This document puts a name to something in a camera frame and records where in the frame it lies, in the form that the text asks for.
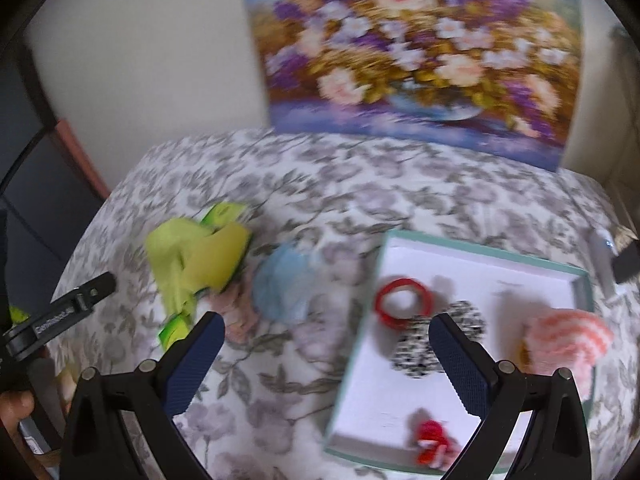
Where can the orange gold round object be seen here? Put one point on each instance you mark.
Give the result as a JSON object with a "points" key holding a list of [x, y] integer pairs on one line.
{"points": [[523, 356]]}

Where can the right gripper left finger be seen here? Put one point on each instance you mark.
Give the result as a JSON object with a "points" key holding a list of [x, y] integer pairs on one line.
{"points": [[96, 443]]}

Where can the green tissue packet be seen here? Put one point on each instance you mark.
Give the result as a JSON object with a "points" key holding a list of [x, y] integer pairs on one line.
{"points": [[224, 214]]}

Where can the red tape roll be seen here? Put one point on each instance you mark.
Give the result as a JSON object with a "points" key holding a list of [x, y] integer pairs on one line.
{"points": [[399, 301]]}

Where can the red pink pipe-cleaner flower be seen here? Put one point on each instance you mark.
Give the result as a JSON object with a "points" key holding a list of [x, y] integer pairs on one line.
{"points": [[437, 449]]}

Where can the black power adapter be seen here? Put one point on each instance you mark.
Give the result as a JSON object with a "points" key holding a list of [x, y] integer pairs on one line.
{"points": [[626, 265]]}

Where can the teal rimmed white box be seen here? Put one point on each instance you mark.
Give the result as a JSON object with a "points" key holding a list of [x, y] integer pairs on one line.
{"points": [[377, 407]]}

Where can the grey floral tablecloth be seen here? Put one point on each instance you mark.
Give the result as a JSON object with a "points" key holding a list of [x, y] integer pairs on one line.
{"points": [[262, 410]]}

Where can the blue face mask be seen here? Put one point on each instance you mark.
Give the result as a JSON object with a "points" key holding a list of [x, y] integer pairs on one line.
{"points": [[283, 285]]}

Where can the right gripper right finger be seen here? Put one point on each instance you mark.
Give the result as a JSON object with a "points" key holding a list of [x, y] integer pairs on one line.
{"points": [[555, 444]]}

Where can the black white leopard scrunchie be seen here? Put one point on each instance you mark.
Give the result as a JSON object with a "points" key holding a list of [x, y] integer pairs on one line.
{"points": [[414, 355]]}

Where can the pink fuzzy scrunchie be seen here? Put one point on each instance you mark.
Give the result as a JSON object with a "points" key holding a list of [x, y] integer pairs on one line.
{"points": [[236, 308]]}

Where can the pink white striped fluffy cloth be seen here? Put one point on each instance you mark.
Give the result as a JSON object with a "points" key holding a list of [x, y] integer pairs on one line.
{"points": [[574, 339]]}

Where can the yellow-green microfiber cloth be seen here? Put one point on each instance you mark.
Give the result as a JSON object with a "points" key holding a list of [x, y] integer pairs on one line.
{"points": [[187, 257]]}

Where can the floral flower painting canvas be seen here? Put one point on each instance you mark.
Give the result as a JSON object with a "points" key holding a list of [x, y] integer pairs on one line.
{"points": [[493, 76]]}

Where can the green leaf packet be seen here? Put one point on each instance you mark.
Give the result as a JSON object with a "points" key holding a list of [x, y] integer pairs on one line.
{"points": [[176, 328]]}

